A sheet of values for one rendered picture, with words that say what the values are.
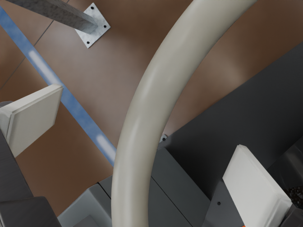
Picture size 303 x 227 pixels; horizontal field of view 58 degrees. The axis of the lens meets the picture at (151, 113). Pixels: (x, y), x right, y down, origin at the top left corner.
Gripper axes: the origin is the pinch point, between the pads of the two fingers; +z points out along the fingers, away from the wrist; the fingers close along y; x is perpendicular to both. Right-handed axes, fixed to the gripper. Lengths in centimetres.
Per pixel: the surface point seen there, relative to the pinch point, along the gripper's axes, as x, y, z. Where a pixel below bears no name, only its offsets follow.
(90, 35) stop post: -5, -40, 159
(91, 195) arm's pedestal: -43, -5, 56
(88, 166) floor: -83, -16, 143
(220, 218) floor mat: -71, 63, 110
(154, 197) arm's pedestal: -51, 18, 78
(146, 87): 3.3, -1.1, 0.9
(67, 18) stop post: 1, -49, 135
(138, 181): -3.5, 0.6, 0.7
